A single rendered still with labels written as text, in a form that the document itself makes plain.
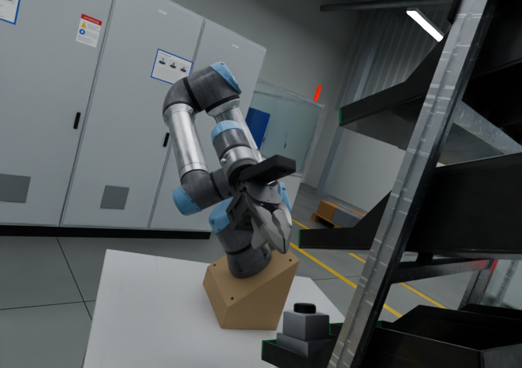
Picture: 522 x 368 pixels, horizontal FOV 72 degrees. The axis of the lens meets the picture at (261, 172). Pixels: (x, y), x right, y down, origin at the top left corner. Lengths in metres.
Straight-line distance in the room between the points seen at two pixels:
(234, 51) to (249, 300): 3.03
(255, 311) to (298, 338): 0.69
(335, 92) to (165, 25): 8.83
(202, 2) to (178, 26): 5.31
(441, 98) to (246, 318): 0.98
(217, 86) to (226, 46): 2.70
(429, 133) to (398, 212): 0.07
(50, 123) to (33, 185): 0.52
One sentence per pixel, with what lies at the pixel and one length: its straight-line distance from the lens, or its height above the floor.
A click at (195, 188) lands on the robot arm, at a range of 0.86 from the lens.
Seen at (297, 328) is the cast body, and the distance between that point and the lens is 0.50.
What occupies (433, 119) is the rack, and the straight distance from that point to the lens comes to 0.33.
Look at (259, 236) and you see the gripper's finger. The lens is 0.62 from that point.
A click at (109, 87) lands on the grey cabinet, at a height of 1.38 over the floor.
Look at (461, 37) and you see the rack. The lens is 0.35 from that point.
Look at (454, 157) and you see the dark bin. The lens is 0.63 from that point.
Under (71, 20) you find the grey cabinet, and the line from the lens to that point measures 3.28.
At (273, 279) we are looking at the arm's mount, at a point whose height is 1.04.
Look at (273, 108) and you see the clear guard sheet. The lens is 4.92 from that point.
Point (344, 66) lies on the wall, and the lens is 11.93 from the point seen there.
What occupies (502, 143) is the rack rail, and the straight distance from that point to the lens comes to 0.49.
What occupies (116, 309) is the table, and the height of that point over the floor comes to 0.86.
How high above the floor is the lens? 1.48
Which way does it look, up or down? 8 degrees down
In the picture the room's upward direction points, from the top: 17 degrees clockwise
